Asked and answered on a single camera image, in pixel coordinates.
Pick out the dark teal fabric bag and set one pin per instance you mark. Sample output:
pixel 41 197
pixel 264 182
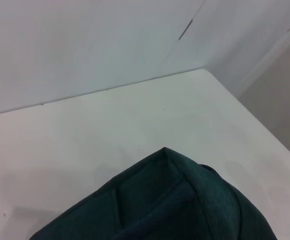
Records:
pixel 172 205

